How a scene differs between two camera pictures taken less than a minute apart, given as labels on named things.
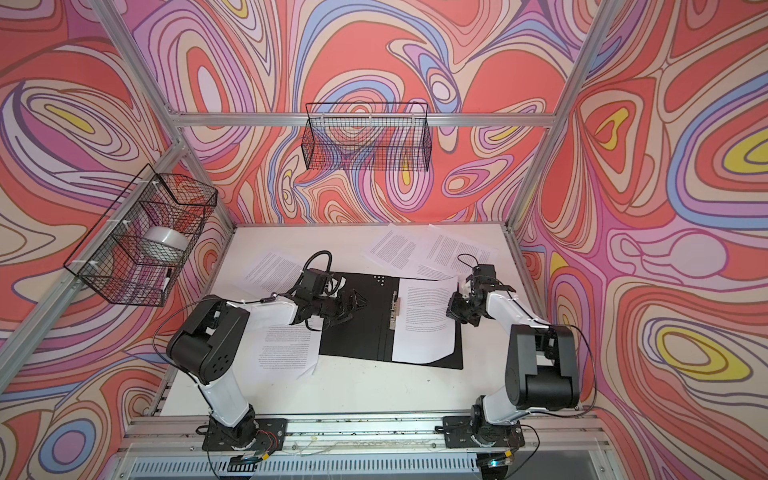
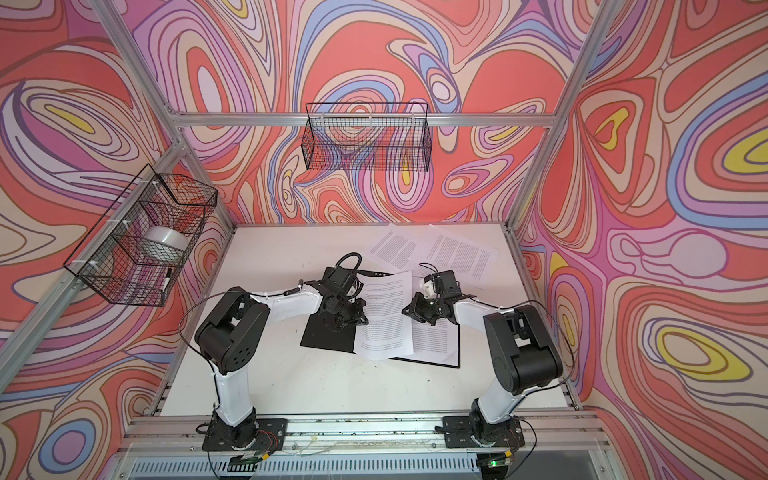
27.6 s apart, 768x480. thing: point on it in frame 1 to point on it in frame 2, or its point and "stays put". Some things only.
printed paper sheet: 452,254 stays put
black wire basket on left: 136,252 stays put
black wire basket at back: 372,136 stays put
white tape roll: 163,245 stays put
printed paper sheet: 270,274 to 389,331
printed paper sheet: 271,356 to 436,343
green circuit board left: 239,460 stays put
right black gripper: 454,309 to 415,307
